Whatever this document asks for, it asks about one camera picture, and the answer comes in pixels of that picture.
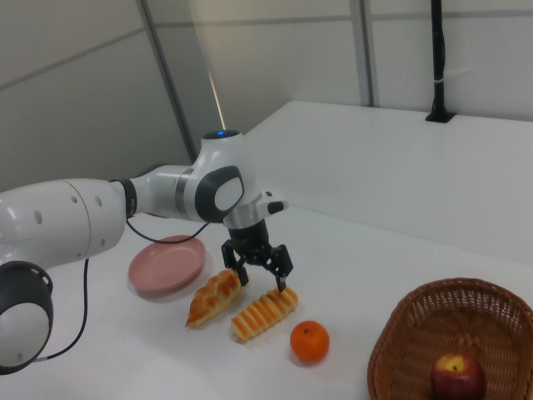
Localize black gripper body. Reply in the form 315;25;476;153
227;219;271;267

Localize braided golden toy bread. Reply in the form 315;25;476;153
185;268;245;329

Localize striped toy bread roll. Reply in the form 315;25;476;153
231;284;300;343

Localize orange toy mandarin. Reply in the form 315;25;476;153
290;319;331;364

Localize red toy apple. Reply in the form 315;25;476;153
431;353;487;400

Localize pink plate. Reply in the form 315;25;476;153
127;235;207;298

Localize brown woven basket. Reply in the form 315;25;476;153
366;277;533;400

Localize black pole with base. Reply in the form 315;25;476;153
424;0;456;123

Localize black hanging robot cable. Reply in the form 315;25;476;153
36;218;210;363

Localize grey partition post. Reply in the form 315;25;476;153
138;0;199;168
357;0;381;108

